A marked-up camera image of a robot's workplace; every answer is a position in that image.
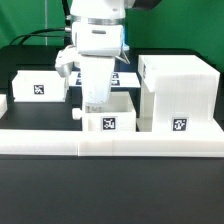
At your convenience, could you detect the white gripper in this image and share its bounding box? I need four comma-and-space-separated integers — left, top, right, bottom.
80, 56, 115, 107

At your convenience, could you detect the white front drawer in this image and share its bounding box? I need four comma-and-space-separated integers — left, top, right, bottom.
72, 92, 136, 132

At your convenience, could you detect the white drawer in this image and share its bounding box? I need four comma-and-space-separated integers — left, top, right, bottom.
72, 92, 136, 132
12, 70, 69, 102

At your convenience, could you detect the white drawer cabinet box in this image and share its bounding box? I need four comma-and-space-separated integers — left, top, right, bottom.
137, 55, 221, 133

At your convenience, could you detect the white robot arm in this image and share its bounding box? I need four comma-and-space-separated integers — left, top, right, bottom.
70, 0, 162, 107

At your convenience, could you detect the white marker sheet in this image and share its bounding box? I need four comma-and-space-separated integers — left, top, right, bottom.
69, 71, 140, 88

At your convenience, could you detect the white L-shaped fence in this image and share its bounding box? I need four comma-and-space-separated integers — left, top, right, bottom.
0, 94, 224, 158

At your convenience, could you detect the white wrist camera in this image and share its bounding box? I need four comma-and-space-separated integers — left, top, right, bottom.
55, 45, 80, 78

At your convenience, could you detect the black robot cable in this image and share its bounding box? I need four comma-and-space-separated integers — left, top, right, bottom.
9, 0, 80, 46

